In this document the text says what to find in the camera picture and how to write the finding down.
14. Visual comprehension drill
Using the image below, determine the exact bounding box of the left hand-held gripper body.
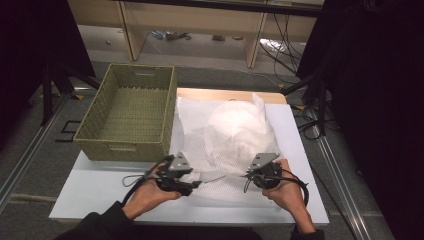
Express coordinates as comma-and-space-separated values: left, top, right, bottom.
154, 151, 194, 193

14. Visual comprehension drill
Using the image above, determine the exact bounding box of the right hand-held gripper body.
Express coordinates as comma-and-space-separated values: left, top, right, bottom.
247, 152, 284, 191

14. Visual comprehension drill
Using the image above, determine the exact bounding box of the white garment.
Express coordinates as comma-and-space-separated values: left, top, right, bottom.
203, 99, 280, 168

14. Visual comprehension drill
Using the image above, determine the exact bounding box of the white mesh laundry bag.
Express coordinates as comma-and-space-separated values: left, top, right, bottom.
168, 92, 284, 204

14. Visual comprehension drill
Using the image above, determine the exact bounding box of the green woven basket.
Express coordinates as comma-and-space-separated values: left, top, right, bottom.
73, 63, 178, 163

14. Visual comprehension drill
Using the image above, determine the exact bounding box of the person's right hand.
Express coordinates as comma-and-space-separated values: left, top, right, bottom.
262, 157, 317, 235

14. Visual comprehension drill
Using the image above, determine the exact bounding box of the person's left hand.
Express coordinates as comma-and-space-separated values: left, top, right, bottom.
121, 162, 184, 221

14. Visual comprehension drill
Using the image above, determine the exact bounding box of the wooden table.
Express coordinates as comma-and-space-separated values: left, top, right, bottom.
175, 87, 288, 105

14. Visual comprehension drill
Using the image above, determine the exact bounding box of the black metal stand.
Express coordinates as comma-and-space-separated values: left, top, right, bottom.
39, 62, 102, 127
279, 71, 331, 138

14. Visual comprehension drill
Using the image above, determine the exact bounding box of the crumpled silver plastic bag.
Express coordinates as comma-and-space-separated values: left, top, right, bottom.
259, 37, 288, 53

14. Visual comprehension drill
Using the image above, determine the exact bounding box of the black curtain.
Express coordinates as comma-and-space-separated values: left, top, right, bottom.
0, 0, 97, 136
295, 0, 424, 240

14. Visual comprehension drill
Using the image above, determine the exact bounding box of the blue and dark floor clutter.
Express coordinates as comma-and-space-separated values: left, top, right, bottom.
147, 30, 193, 42

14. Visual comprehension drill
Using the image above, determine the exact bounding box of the light wooden shelf unit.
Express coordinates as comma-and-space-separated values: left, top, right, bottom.
66, 0, 325, 70

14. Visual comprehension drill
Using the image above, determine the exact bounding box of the right hand-held gripper cable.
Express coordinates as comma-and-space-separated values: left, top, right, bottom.
263, 168, 310, 208

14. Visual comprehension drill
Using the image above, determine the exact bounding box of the hand-held gripper cable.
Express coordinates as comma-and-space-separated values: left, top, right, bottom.
263, 168, 310, 208
120, 162, 169, 207

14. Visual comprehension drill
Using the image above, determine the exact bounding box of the left hand-held gripper cable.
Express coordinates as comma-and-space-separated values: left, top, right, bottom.
120, 162, 169, 207

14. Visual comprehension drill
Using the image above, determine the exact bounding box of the aluminium floor rail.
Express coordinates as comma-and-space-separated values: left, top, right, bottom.
0, 94, 69, 205
315, 135, 373, 240

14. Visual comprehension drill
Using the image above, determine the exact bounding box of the bundle of black floor cables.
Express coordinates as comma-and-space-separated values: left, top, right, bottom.
259, 12, 303, 76

